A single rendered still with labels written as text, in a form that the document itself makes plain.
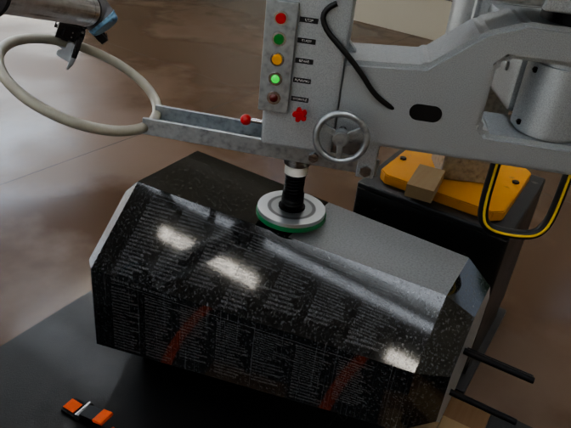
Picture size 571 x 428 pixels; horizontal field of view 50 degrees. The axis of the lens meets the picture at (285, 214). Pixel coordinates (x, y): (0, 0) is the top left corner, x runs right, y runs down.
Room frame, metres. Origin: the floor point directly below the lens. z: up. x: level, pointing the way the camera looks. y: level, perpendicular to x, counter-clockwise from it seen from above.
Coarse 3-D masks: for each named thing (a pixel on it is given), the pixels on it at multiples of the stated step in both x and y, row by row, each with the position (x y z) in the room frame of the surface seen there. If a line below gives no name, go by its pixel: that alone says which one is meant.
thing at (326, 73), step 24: (312, 0) 1.52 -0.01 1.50; (336, 0) 1.52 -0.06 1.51; (312, 24) 1.52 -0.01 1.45; (336, 24) 1.52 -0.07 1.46; (312, 48) 1.52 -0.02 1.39; (336, 48) 1.52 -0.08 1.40; (312, 72) 1.52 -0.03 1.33; (336, 72) 1.52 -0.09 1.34; (312, 96) 1.52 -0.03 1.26; (336, 96) 1.52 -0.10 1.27; (264, 120) 1.53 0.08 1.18; (288, 120) 1.53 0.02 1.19; (312, 120) 1.52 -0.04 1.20; (288, 144) 1.53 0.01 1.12; (312, 144) 1.52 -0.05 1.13
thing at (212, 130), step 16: (176, 112) 1.72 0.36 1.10; (192, 112) 1.71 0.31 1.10; (160, 128) 1.61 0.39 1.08; (176, 128) 1.61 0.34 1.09; (192, 128) 1.60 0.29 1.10; (208, 128) 1.61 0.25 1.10; (224, 128) 1.70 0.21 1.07; (240, 128) 1.70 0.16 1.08; (256, 128) 1.70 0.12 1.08; (208, 144) 1.60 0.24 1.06; (224, 144) 1.59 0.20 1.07; (240, 144) 1.59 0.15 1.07; (256, 144) 1.58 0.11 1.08; (272, 144) 1.58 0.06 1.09; (352, 144) 1.67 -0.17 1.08; (304, 160) 1.57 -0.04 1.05; (320, 160) 1.57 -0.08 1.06
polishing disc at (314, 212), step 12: (276, 192) 1.71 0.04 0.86; (264, 204) 1.63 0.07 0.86; (276, 204) 1.64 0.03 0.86; (312, 204) 1.66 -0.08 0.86; (264, 216) 1.56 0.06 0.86; (276, 216) 1.57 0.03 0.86; (288, 216) 1.57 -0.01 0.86; (300, 216) 1.58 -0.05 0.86; (312, 216) 1.59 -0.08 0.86; (324, 216) 1.60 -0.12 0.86
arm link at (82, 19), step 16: (0, 0) 1.22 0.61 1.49; (16, 0) 1.29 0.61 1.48; (32, 0) 1.35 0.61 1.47; (48, 0) 1.42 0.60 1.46; (64, 0) 1.49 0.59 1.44; (80, 0) 1.57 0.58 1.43; (96, 0) 1.67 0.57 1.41; (0, 16) 1.25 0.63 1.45; (32, 16) 1.39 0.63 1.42; (48, 16) 1.44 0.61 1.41; (64, 16) 1.50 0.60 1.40; (80, 16) 1.57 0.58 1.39; (96, 16) 1.65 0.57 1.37; (112, 16) 1.70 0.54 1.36; (96, 32) 1.68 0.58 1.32
